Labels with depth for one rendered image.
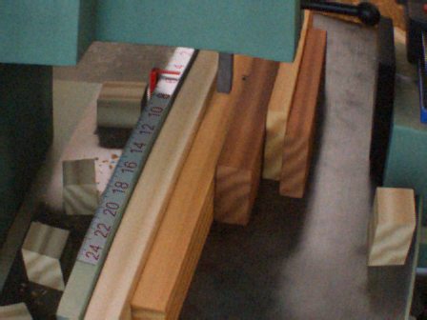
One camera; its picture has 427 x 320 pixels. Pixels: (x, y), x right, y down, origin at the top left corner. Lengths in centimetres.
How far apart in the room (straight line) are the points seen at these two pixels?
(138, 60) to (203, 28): 197
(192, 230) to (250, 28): 13
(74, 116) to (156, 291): 41
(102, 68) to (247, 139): 193
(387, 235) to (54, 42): 25
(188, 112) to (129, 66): 190
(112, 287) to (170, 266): 5
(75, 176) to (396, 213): 30
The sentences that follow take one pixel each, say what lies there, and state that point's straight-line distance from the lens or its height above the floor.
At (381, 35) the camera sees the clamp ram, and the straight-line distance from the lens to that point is 65.
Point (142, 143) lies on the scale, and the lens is 57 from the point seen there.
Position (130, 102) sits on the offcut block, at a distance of 84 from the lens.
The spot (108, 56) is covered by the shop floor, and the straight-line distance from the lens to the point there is 257.
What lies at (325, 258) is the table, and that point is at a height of 90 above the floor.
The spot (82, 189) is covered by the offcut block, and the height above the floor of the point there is 83.
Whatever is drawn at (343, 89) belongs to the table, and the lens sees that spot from 75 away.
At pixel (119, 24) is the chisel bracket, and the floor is 102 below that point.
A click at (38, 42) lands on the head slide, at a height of 102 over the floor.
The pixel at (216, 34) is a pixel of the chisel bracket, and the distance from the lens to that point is 57.
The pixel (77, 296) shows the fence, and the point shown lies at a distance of 47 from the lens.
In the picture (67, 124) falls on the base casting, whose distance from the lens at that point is 87.
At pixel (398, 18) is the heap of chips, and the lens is 89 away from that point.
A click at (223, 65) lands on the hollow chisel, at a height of 97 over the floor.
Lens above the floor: 129
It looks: 37 degrees down
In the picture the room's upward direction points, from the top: 3 degrees clockwise
